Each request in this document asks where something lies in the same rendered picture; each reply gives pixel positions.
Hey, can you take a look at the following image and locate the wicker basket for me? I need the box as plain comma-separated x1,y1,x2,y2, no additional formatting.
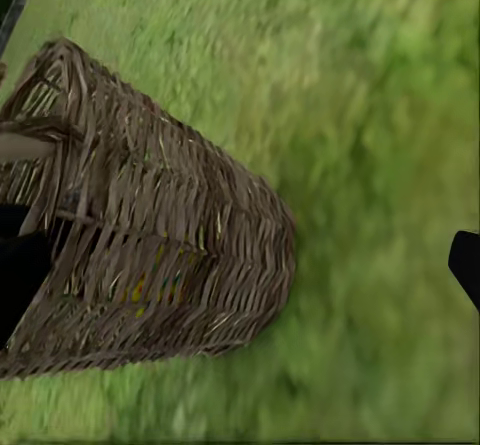
0,36,297,382

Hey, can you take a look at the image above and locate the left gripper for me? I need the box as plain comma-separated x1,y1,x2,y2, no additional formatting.
48,218,101,256

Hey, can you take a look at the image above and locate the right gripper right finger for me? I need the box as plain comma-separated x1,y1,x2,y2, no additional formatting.
448,230,480,312

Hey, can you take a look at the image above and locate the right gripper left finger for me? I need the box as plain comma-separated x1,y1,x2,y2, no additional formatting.
0,231,52,350

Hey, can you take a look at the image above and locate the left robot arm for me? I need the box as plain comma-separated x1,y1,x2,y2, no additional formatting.
0,173,101,256

